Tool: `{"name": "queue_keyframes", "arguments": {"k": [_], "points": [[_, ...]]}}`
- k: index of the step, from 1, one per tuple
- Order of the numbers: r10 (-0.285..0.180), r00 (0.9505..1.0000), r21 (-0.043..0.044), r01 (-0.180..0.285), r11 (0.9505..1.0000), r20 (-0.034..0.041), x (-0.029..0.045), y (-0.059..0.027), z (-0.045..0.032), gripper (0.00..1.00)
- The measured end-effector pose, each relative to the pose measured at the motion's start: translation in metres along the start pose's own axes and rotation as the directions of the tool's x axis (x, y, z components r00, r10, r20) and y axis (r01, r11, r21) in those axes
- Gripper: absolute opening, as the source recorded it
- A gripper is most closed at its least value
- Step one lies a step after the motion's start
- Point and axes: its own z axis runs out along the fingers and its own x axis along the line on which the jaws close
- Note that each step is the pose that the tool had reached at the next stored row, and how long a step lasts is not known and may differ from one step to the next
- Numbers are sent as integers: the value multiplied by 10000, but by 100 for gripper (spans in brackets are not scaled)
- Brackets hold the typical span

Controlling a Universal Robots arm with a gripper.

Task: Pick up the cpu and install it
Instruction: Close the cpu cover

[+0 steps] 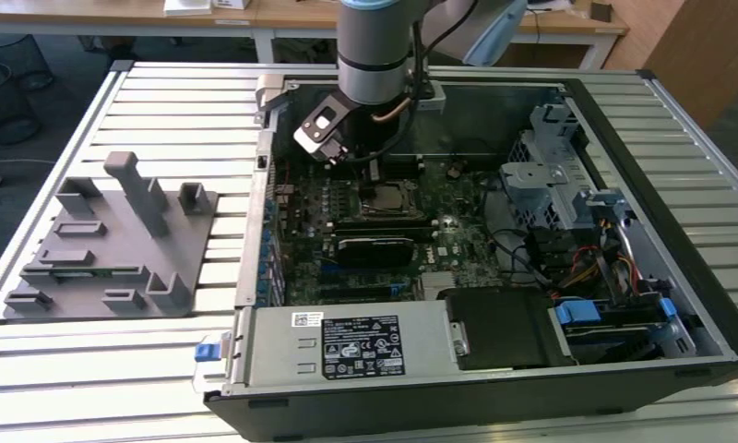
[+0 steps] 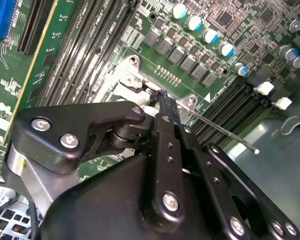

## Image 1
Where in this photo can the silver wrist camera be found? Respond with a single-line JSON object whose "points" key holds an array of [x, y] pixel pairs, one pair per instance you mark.
{"points": [[431, 97]]}

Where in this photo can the dark brown block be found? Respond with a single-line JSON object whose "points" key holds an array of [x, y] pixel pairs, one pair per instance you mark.
{"points": [[601, 11]]}

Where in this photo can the black mesh waste bin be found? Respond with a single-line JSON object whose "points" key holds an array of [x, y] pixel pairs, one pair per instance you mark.
{"points": [[5, 106], [18, 55]]}

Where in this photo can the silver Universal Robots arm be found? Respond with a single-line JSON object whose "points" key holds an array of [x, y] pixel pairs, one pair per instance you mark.
{"points": [[371, 46]]}

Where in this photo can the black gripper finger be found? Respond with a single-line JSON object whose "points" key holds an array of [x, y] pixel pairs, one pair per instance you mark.
{"points": [[374, 171]]}

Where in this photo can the silver CPU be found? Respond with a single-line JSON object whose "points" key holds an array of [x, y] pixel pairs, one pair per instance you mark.
{"points": [[390, 198]]}

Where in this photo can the black expansion slot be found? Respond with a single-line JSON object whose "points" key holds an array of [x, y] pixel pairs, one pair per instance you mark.
{"points": [[353, 291]]}

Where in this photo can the wooden cabinet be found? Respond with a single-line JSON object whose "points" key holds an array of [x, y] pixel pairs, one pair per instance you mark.
{"points": [[701, 46]]}

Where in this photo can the black graphics card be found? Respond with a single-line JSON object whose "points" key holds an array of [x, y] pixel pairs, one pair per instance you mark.
{"points": [[374, 251]]}

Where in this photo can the silver power supply unit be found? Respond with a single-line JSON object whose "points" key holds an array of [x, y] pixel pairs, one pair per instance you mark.
{"points": [[270, 341]]}

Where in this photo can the grey parts rack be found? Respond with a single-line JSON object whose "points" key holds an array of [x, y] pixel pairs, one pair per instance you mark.
{"points": [[129, 277]]}

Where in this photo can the round coin cell battery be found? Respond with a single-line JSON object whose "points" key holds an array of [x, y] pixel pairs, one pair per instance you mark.
{"points": [[453, 170]]}

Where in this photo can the wooden desk white legs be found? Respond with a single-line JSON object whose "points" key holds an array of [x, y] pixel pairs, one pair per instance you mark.
{"points": [[129, 18]]}

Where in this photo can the small white carton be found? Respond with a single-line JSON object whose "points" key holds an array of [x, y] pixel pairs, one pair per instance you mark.
{"points": [[230, 3]]}

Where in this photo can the blue plastic tab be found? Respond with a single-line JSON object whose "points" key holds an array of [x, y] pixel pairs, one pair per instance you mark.
{"points": [[667, 308]]}

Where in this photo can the CPU socket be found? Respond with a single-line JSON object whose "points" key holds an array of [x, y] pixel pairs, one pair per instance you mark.
{"points": [[363, 207]]}

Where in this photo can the grey plastic drive latch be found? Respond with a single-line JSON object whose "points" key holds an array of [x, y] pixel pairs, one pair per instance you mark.
{"points": [[602, 198]]}

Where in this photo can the white box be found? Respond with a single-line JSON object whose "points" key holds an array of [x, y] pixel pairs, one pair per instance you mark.
{"points": [[186, 7]]}

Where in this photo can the green motherboard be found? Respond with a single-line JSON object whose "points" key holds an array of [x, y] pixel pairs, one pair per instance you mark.
{"points": [[467, 231]]}

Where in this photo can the green RAM stick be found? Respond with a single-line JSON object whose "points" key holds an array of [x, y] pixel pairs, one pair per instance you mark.
{"points": [[98, 274]]}

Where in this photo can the grey case corner bracket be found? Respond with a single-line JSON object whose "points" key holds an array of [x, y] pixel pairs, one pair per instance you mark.
{"points": [[267, 90]]}

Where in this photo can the black plastic shroud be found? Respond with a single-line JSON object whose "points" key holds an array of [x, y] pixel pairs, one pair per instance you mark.
{"points": [[503, 327]]}

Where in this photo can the black RAM slot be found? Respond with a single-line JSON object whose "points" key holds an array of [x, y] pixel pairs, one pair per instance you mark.
{"points": [[381, 224], [402, 160], [381, 232]]}

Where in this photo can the disk bay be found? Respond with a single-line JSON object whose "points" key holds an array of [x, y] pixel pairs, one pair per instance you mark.
{"points": [[621, 339]]}

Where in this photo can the silver chipset heatsink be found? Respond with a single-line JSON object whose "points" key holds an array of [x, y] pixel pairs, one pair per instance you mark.
{"points": [[437, 282]]}

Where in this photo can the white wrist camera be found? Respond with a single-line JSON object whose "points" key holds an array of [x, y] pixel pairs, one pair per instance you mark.
{"points": [[319, 127]]}

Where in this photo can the black PC case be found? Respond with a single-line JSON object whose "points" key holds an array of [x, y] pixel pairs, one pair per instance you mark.
{"points": [[405, 415]]}

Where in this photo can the blue case release latch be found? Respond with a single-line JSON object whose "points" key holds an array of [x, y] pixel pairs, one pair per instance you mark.
{"points": [[205, 351]]}

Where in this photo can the silver metal drive cage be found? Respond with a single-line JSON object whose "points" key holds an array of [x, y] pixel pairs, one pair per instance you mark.
{"points": [[510, 182]]}

